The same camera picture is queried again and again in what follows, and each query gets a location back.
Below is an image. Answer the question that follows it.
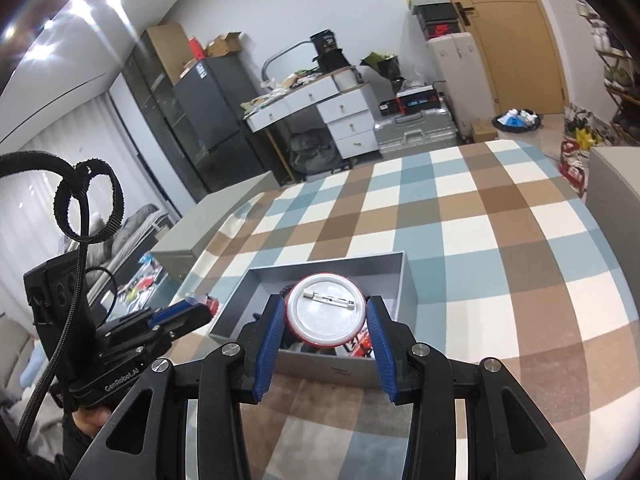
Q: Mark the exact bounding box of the brown wooden board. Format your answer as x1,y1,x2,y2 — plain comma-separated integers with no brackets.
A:
145,23,194,86

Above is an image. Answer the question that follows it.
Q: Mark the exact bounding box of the grey cardboard box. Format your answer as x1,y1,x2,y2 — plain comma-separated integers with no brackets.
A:
207,251,419,391

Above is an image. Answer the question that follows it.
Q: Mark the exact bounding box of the grey cloth bundle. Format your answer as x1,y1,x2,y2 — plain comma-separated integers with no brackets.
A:
290,129,347,177

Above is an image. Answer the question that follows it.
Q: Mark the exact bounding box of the person's left forearm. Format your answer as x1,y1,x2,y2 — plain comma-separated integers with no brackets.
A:
0,400,98,480

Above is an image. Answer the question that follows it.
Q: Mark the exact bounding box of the arched mirror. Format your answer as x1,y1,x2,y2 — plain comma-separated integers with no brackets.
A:
262,40,326,84

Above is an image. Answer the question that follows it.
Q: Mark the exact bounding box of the checked bed cover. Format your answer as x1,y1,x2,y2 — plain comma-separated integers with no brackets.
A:
165,140,640,480

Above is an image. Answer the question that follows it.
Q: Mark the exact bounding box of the white vanity desk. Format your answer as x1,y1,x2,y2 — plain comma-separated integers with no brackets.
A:
243,77,382,182

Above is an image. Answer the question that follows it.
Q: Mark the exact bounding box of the pile of desk clutter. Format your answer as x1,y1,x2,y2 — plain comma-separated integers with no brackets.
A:
242,70,332,112

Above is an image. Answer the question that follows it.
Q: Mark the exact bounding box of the small brown cardboard box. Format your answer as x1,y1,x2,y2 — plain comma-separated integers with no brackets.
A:
471,119,499,144

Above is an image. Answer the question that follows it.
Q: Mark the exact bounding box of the black trash bin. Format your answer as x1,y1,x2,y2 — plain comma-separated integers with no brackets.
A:
491,108,542,134

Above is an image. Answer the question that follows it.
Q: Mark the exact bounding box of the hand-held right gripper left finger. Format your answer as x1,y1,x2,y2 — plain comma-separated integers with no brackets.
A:
70,294,288,480

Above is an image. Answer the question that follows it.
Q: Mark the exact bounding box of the white curtain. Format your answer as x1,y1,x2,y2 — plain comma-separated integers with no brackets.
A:
0,91,177,313

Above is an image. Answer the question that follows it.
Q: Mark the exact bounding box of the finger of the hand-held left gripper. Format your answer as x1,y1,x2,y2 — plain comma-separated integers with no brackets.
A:
149,301,213,344

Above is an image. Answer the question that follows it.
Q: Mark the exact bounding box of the group of racked sneakers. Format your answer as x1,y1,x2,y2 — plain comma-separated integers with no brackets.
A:
576,0,640,136

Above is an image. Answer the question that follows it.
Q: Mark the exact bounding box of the black braided cable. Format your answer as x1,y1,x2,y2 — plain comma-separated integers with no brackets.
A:
0,151,94,449

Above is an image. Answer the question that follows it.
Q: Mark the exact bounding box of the silver suitcase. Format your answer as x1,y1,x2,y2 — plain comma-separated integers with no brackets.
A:
372,107,459,161

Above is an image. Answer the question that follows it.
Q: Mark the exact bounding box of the wooden shoe rack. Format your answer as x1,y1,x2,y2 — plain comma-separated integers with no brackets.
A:
575,0,640,144

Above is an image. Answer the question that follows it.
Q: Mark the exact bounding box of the grey box lid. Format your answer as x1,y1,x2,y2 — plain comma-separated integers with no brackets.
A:
150,170,282,282

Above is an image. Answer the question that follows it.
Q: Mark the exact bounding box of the dark fridge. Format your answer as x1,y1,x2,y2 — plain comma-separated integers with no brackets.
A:
172,54,267,197

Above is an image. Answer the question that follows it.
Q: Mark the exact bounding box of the black red shoe box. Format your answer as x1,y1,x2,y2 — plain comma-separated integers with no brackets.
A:
422,21,461,42

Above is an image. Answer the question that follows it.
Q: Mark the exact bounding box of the dark grey shoe box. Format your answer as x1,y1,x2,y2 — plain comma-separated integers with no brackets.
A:
409,0,460,26

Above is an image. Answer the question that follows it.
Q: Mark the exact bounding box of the grey cabinet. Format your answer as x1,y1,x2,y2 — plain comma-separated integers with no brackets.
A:
585,146,640,222

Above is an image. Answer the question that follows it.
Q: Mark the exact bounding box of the dark glass cabinet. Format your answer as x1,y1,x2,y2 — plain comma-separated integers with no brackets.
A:
121,30,210,222

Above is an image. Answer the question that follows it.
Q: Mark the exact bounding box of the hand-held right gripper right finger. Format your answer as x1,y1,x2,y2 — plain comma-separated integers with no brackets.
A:
365,296,586,480

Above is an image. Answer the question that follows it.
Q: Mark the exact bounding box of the black velcro strap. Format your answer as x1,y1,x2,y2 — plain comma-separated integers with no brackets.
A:
52,158,125,244

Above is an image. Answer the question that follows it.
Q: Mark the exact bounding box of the open cardboard box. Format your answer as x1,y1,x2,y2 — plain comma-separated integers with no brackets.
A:
206,32,244,59

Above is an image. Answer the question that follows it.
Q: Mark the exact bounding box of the black wrapped flower bouquet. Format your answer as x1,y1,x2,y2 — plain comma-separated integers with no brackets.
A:
360,51,405,94

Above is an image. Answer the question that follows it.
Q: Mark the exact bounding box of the white suitcase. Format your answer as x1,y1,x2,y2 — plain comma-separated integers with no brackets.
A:
427,32,494,144

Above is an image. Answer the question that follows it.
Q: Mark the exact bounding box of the white ribbed box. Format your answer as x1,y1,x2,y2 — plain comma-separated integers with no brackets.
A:
334,67,361,92

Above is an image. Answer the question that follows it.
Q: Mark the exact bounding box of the black red flat box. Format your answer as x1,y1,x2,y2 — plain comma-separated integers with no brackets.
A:
395,86,441,115

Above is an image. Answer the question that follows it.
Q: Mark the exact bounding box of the wooden door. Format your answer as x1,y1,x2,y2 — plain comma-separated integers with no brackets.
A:
422,0,569,116

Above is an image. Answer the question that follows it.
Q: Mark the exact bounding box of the person's left hand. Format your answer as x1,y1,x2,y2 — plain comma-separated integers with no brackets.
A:
70,404,115,453

